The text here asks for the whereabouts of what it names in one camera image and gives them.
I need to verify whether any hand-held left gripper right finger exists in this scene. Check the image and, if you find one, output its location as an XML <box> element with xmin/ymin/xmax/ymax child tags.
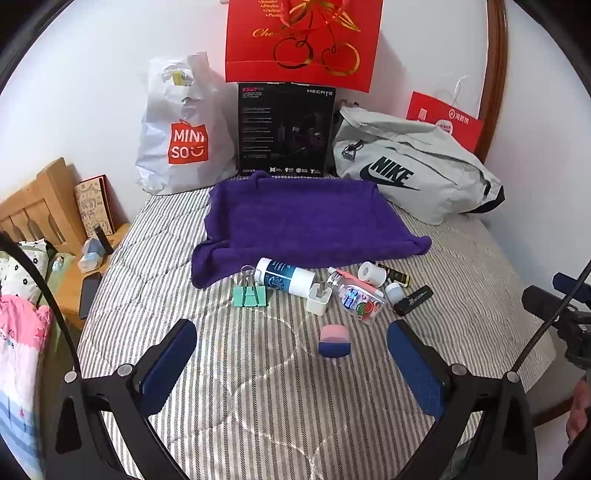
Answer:
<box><xmin>387</xmin><ymin>318</ymin><xmax>541</xmax><ymax>480</ymax></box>

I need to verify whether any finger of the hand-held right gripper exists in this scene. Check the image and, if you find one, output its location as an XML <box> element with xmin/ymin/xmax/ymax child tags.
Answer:
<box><xmin>553</xmin><ymin>272</ymin><xmax>591</xmax><ymax>298</ymax></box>
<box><xmin>523</xmin><ymin>286</ymin><xmax>591</xmax><ymax>326</ymax></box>

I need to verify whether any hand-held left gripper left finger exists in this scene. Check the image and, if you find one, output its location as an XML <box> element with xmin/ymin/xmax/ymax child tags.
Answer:
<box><xmin>44</xmin><ymin>318</ymin><xmax>198</xmax><ymax>480</ymax></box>

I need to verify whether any black lighter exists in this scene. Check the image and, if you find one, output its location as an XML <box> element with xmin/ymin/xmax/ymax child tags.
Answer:
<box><xmin>392</xmin><ymin>285</ymin><xmax>435</xmax><ymax>317</ymax></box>

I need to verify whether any pink and blue sponge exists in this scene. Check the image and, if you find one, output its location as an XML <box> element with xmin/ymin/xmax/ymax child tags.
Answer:
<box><xmin>318</xmin><ymin>324</ymin><xmax>351</xmax><ymax>358</ymax></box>

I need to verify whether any clear candy bottle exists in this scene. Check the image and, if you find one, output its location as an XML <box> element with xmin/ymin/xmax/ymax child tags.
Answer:
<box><xmin>327</xmin><ymin>268</ymin><xmax>386</xmax><ymax>322</ymax></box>

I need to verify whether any dark gold-labelled box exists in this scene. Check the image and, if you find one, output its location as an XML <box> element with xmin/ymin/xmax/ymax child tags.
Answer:
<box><xmin>376</xmin><ymin>261</ymin><xmax>413</xmax><ymax>287</ymax></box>

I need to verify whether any pink and white tube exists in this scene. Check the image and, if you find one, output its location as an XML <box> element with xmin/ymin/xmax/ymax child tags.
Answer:
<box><xmin>339</xmin><ymin>269</ymin><xmax>384</xmax><ymax>291</ymax></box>

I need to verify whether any white tape roll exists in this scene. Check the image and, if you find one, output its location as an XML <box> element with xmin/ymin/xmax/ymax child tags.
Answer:
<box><xmin>359</xmin><ymin>261</ymin><xmax>387</xmax><ymax>288</ymax></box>

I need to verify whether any green binder clip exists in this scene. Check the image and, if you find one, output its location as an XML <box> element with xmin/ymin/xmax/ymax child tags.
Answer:
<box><xmin>233</xmin><ymin>265</ymin><xmax>269</xmax><ymax>309</ymax></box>

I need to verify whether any white charger plug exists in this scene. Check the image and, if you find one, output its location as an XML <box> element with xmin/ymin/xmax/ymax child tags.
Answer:
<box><xmin>306</xmin><ymin>282</ymin><xmax>334</xmax><ymax>316</ymax></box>

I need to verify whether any white and blue bottle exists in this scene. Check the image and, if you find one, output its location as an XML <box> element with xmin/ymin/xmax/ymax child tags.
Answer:
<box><xmin>254</xmin><ymin>257</ymin><xmax>317</xmax><ymax>298</ymax></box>

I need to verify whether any person's right hand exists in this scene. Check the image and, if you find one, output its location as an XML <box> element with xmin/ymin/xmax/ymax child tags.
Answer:
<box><xmin>567</xmin><ymin>375</ymin><xmax>591</xmax><ymax>444</ymax></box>

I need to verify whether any striped quilted bedsheet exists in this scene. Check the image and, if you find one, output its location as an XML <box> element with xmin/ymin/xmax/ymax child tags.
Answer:
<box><xmin>76</xmin><ymin>182</ymin><xmax>559</xmax><ymax>480</ymax></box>

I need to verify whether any black phone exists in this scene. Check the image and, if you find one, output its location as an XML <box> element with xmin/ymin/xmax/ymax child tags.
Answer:
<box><xmin>78</xmin><ymin>272</ymin><xmax>102</xmax><ymax>321</ymax></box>

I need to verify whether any wooden nightstand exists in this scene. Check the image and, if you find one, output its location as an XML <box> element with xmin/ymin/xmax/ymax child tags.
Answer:
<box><xmin>58</xmin><ymin>223</ymin><xmax>132</xmax><ymax>330</ymax></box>

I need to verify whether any tissue pack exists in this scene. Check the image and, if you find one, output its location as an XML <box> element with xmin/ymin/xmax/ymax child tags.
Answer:
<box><xmin>78</xmin><ymin>237</ymin><xmax>110</xmax><ymax>276</ymax></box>

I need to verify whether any black slim bottle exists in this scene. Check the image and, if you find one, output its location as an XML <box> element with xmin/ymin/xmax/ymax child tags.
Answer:
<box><xmin>93</xmin><ymin>224</ymin><xmax>114</xmax><ymax>256</ymax></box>

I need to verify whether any pink printed blanket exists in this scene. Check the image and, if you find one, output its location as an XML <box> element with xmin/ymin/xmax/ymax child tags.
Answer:
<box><xmin>0</xmin><ymin>295</ymin><xmax>58</xmax><ymax>462</ymax></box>

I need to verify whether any floral white pillow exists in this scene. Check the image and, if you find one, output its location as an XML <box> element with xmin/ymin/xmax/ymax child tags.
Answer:
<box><xmin>0</xmin><ymin>239</ymin><xmax>58</xmax><ymax>308</ymax></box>

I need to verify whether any illustrated book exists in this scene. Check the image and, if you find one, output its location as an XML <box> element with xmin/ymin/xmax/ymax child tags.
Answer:
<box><xmin>74</xmin><ymin>174</ymin><xmax>116</xmax><ymax>238</ymax></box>

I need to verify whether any grey sling bag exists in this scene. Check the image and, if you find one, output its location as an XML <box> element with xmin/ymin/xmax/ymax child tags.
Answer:
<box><xmin>332</xmin><ymin>105</ymin><xmax>506</xmax><ymax>226</ymax></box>

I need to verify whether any purple towel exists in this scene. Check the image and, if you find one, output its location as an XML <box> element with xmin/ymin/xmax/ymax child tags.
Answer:
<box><xmin>191</xmin><ymin>171</ymin><xmax>432</xmax><ymax>289</ymax></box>

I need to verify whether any red paper bag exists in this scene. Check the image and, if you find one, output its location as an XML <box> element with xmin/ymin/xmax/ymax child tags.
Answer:
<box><xmin>406</xmin><ymin>76</ymin><xmax>485</xmax><ymax>155</ymax></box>

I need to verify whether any wooden headboard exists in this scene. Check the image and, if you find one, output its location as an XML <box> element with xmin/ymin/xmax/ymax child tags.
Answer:
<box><xmin>0</xmin><ymin>157</ymin><xmax>81</xmax><ymax>254</ymax></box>

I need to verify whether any white plastic shopping bag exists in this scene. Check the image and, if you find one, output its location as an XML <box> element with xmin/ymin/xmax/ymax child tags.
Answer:
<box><xmin>135</xmin><ymin>53</ymin><xmax>238</xmax><ymax>195</ymax></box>

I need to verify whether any black headphone box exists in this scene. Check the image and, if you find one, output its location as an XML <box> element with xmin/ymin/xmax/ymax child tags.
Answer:
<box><xmin>238</xmin><ymin>82</ymin><xmax>337</xmax><ymax>179</ymax></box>

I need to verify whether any red gift bag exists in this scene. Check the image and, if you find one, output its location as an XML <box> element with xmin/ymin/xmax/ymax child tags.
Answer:
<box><xmin>225</xmin><ymin>0</ymin><xmax>384</xmax><ymax>91</ymax></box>

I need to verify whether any black cable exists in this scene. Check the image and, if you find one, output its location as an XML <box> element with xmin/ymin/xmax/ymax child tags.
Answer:
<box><xmin>510</xmin><ymin>261</ymin><xmax>591</xmax><ymax>374</ymax></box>
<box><xmin>0</xmin><ymin>231</ymin><xmax>84</xmax><ymax>384</ymax></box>

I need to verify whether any wooden bed frame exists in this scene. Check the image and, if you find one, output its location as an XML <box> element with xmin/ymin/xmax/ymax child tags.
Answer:
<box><xmin>475</xmin><ymin>0</ymin><xmax>591</xmax><ymax>428</ymax></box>

